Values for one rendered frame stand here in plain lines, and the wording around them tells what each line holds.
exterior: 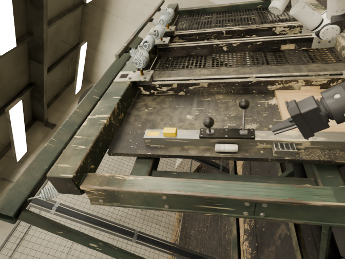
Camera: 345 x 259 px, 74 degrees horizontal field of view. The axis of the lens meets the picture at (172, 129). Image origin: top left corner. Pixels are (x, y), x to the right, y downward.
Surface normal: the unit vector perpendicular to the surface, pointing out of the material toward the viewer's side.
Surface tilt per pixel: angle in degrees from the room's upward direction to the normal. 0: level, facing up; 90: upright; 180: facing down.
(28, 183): 90
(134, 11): 90
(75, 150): 60
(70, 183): 90
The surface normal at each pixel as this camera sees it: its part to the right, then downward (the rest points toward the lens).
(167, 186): -0.13, -0.76
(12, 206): 0.38, -0.65
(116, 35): -0.18, 0.67
